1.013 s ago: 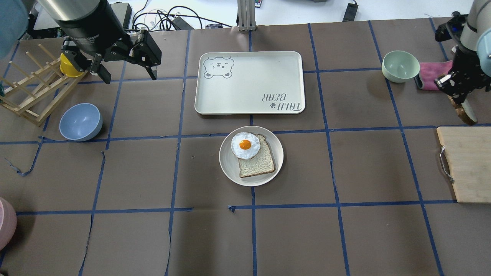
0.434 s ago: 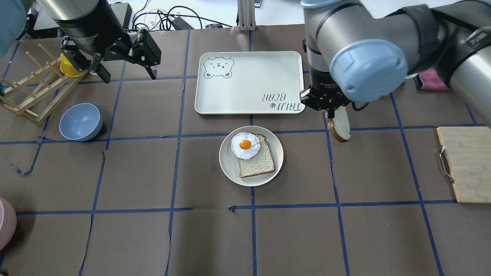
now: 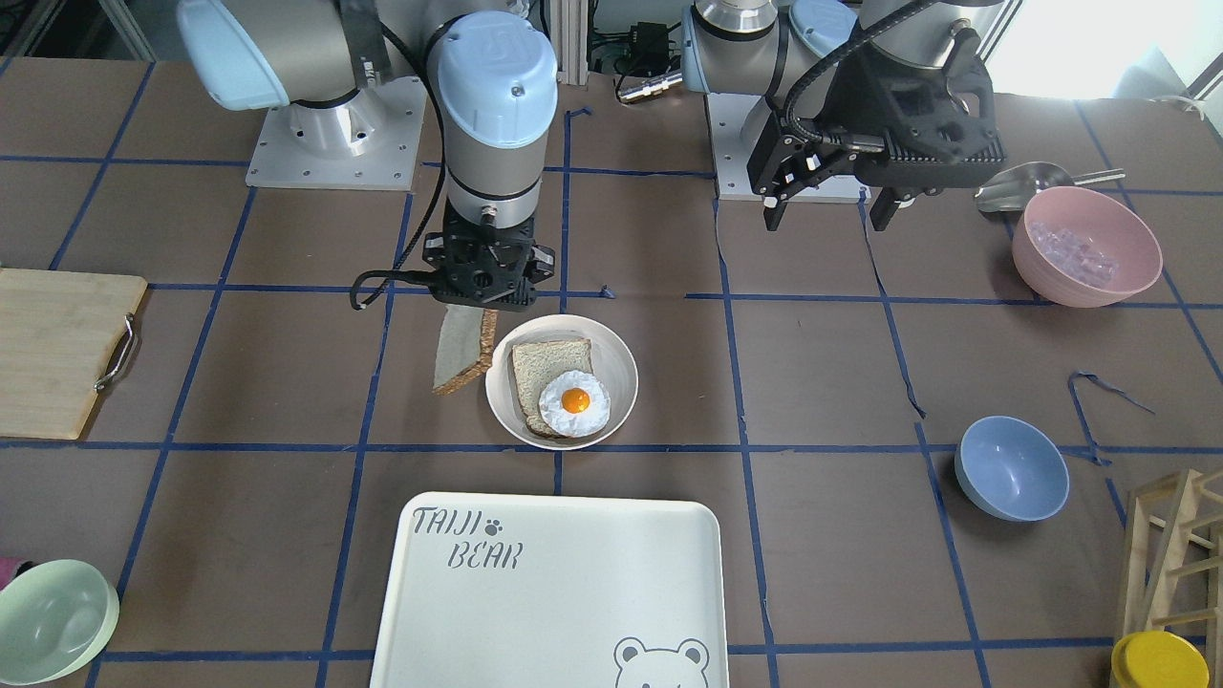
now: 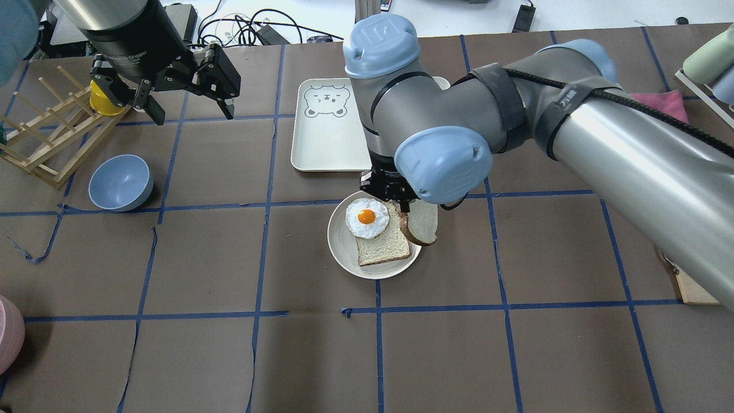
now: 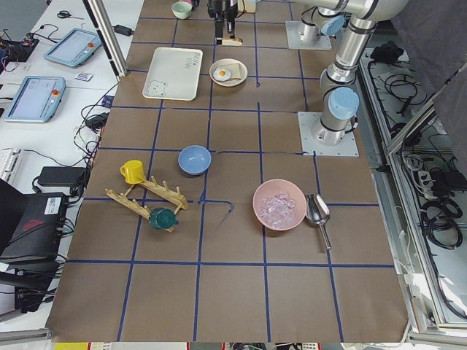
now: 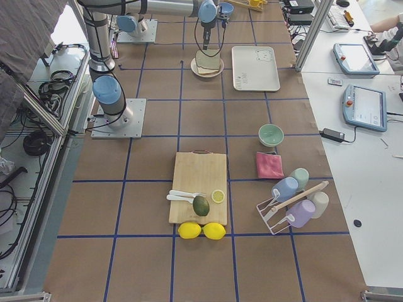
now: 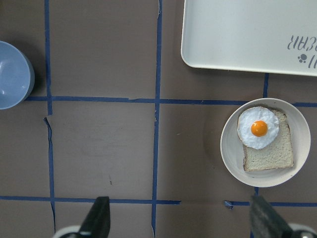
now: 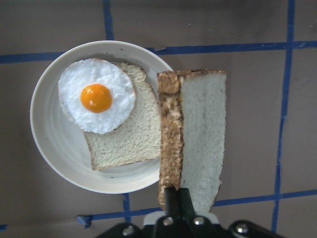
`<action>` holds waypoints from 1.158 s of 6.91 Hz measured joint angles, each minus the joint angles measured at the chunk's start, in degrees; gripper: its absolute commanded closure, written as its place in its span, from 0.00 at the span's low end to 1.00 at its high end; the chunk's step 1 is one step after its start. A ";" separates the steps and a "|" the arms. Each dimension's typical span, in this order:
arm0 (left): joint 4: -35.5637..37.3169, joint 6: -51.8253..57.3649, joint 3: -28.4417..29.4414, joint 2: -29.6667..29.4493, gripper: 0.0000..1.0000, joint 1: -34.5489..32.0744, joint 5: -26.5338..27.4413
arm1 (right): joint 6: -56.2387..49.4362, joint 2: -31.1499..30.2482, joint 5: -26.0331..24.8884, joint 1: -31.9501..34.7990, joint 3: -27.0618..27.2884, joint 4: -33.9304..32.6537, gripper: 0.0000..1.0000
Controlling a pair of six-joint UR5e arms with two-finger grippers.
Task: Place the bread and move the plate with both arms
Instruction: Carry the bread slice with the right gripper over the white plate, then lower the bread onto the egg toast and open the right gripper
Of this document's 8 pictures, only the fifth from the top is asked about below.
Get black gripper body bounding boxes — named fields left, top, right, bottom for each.
left=207, top=0, right=238, bottom=18

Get bread slice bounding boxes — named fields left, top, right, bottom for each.
left=222, top=63, right=242, bottom=79
left=221, top=36, right=243, bottom=47

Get white round plate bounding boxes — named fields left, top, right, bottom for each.
left=209, top=58, right=248, bottom=88

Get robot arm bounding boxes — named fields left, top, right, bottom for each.
left=207, top=1, right=344, bottom=50
left=302, top=0, right=407, bottom=147

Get wooden cutting board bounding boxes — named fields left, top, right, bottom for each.
left=238, top=0, right=258, bottom=14

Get green bowl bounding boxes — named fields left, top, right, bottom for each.
left=171, top=1, right=193, bottom=20

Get fried egg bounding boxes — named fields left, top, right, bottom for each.
left=212, top=66, right=232, bottom=82

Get white bear tray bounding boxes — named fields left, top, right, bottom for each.
left=142, top=47, right=203, bottom=101

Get blue bowl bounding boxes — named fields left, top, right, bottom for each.
left=178, top=145, right=212, bottom=175

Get upper teach pendant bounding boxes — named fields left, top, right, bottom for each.
left=44, top=28, right=101, bottom=67

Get teach pendant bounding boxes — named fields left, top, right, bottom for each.
left=4, top=76, right=66, bottom=123
left=44, top=28, right=101, bottom=67

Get black scissors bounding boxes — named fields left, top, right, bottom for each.
left=56, top=10, right=82, bottom=20

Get yellow cup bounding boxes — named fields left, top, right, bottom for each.
left=120, top=160, right=146, bottom=184

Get wooden cup rack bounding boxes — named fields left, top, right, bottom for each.
left=104, top=175, right=189, bottom=234

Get pink bowl with ice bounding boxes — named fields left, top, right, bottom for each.
left=252, top=179, right=307, bottom=230

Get lower teach pendant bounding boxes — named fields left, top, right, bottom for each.
left=4, top=76, right=66, bottom=123

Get dark green cup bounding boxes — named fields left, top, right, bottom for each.
left=148, top=207, right=179, bottom=231

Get metal scoop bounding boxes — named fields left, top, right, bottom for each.
left=305, top=194, right=332, bottom=250

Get black power adapter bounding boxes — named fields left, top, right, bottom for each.
left=37, top=166, right=89, bottom=196

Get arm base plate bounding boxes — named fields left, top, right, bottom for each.
left=285, top=21, right=332, bottom=50
left=298, top=112, right=359, bottom=157

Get aluminium frame post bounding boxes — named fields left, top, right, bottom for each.
left=82, top=0, right=128, bottom=78

